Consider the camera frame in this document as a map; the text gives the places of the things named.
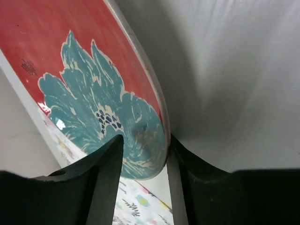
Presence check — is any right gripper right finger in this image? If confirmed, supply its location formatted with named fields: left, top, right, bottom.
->
left=167, top=136, right=300, bottom=225

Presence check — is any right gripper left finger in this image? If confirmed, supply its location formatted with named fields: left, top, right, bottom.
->
left=0, top=135, right=124, bottom=225

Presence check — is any animal print cloth placemat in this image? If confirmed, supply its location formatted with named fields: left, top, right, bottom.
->
left=36, top=106, right=174, bottom=225

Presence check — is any red and teal plate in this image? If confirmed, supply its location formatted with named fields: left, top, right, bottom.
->
left=0, top=0, right=170, bottom=180

